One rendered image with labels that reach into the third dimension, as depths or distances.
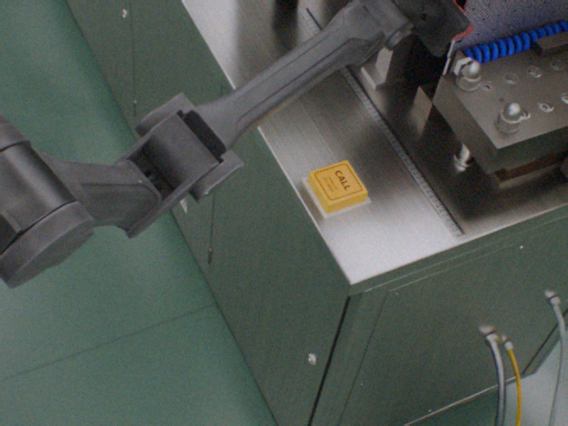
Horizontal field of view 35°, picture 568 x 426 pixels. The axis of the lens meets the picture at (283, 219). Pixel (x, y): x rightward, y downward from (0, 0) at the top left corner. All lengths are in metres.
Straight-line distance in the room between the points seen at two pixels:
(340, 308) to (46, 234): 0.90
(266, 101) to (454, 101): 0.43
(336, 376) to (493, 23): 0.65
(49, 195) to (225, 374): 1.63
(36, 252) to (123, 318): 1.69
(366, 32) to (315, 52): 0.09
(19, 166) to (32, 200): 0.03
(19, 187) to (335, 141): 0.91
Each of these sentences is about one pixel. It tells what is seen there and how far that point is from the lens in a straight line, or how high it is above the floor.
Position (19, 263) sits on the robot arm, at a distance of 0.64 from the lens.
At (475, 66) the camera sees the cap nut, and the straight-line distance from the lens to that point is 1.42.
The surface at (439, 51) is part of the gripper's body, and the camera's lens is 1.39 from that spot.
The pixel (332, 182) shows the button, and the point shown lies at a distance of 1.41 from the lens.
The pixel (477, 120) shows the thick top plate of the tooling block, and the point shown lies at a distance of 1.40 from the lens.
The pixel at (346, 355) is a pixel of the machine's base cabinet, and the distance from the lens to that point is 1.56.
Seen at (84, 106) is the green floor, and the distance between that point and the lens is 2.75.
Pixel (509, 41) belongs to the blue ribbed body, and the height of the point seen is 1.04.
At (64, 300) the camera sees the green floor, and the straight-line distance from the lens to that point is 2.36.
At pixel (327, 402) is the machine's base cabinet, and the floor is 0.47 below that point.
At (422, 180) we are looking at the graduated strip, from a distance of 1.47.
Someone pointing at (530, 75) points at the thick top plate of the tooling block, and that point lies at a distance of 1.50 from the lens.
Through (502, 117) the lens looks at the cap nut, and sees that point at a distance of 1.39.
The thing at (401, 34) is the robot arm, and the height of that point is 1.19.
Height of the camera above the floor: 2.01
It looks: 53 degrees down
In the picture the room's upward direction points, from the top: 10 degrees clockwise
